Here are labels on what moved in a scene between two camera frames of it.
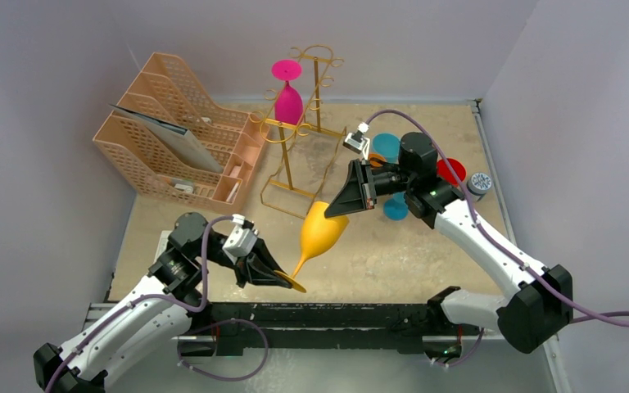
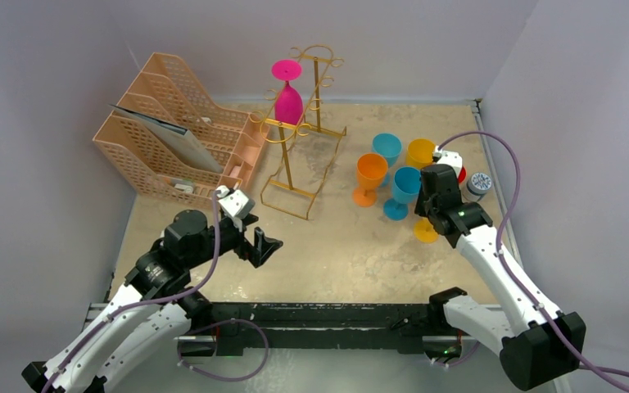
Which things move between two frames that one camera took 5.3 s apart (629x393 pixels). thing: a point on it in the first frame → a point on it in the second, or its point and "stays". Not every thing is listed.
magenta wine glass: x=288 y=104 stays
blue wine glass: x=387 y=146 stays
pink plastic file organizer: x=168 y=140 stays
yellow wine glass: x=319 y=235 → x=425 y=232
